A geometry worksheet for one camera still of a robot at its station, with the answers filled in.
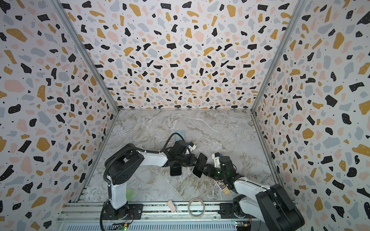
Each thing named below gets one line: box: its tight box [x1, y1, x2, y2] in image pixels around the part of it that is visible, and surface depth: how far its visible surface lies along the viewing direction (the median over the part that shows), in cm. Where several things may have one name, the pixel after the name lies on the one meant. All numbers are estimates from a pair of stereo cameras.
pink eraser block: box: [166, 199, 177, 213], surface depth 76 cm
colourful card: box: [213, 179, 228, 191], surface depth 83 cm
